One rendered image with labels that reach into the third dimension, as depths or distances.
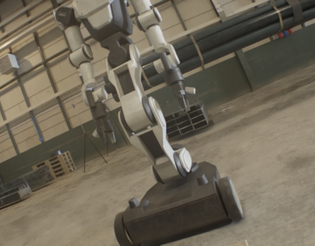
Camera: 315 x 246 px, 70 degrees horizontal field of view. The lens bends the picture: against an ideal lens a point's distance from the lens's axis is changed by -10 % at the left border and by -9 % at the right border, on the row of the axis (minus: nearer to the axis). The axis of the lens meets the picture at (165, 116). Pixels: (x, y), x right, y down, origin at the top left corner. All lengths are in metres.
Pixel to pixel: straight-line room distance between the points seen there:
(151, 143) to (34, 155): 10.73
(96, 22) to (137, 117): 0.56
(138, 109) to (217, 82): 8.54
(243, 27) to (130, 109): 2.74
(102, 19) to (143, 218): 1.00
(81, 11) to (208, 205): 1.15
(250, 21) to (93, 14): 2.70
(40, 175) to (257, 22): 6.57
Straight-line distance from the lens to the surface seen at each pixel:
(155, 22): 1.33
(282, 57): 10.38
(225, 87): 9.64
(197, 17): 10.26
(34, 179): 7.74
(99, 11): 1.38
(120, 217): 1.25
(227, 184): 1.07
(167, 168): 1.28
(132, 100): 1.18
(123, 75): 1.28
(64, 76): 11.03
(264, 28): 3.82
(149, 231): 1.19
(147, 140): 1.23
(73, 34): 1.50
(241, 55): 9.70
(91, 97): 1.32
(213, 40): 3.56
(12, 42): 11.80
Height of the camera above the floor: 0.56
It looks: 1 degrees down
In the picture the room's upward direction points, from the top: 23 degrees counter-clockwise
